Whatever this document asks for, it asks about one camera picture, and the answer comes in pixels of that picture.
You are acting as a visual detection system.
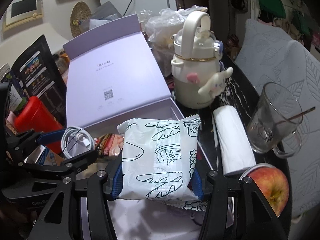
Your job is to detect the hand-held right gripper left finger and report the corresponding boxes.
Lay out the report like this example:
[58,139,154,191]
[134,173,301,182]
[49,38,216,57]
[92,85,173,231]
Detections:
[27,156,125,240]

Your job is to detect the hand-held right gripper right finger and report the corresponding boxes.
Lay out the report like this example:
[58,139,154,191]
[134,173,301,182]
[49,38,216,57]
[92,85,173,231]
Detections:
[190,166,287,240]

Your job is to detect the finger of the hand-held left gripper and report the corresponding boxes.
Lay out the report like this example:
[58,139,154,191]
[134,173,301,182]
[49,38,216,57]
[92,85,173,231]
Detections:
[6,129,66,155]
[15,149,98,180]

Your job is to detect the white cable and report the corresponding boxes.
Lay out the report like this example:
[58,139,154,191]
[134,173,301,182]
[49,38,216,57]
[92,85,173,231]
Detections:
[61,126,97,159]

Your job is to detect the red brown snack packet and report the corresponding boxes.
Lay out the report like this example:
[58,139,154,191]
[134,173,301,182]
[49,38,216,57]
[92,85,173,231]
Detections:
[95,133,125,157]

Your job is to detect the white bread print packet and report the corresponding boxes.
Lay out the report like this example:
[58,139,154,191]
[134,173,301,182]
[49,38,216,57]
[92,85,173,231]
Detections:
[117,114,202,210]

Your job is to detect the purple gift box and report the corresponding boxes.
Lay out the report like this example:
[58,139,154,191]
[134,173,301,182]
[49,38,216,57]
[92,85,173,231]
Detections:
[62,14,213,240]

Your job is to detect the blue white carton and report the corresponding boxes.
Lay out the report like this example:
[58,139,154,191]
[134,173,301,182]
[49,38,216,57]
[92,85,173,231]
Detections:
[25,145,63,167]

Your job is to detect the red canister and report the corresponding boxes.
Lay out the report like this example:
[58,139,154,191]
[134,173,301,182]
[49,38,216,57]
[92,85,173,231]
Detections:
[14,96,64,154]

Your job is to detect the white bowl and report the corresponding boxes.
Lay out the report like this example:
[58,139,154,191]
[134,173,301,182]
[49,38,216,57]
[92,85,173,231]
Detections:
[239,163,275,180]

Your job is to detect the white paper roll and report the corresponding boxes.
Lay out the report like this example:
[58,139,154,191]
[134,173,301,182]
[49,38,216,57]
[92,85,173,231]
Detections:
[213,106,257,176]

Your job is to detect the black printed bag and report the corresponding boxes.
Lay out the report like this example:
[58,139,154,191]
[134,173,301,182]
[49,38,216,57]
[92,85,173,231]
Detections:
[11,34,67,128]

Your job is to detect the red apple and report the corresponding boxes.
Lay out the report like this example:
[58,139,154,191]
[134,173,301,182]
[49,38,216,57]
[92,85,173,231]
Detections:
[244,166,290,218]

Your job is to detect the glass mug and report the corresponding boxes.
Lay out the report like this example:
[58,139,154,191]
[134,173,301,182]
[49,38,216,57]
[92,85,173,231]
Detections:
[247,82,303,158]

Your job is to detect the cream water bottle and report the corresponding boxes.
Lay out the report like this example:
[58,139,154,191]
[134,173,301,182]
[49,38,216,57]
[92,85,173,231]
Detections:
[171,12,233,109]

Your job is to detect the large grey pillow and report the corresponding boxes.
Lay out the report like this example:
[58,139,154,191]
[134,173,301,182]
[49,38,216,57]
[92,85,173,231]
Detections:
[252,40,320,218]

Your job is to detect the woven straw fan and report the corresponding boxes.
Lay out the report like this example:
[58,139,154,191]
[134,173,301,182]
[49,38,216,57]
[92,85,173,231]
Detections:
[70,2,93,38]

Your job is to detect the metal spoon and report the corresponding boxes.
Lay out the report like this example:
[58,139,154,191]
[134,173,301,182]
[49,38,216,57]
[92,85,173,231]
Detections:
[260,107,316,137]

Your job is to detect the grey paper bag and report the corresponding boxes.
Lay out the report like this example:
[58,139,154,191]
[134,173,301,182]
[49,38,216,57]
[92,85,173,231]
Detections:
[89,1,124,32]

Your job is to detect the small grey pillow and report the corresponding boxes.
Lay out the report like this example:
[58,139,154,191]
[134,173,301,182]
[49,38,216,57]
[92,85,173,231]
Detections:
[235,19,294,88]

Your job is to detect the clear plastic bags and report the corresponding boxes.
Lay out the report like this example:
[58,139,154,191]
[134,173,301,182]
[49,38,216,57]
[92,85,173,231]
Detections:
[145,8,187,45]

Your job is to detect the green tote bag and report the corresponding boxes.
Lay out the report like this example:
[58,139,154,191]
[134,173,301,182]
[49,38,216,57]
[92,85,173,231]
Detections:
[255,0,285,18]
[292,10,312,35]

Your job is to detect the cream wall panel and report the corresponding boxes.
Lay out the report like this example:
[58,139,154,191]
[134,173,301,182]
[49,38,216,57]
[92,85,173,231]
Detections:
[2,0,43,32]

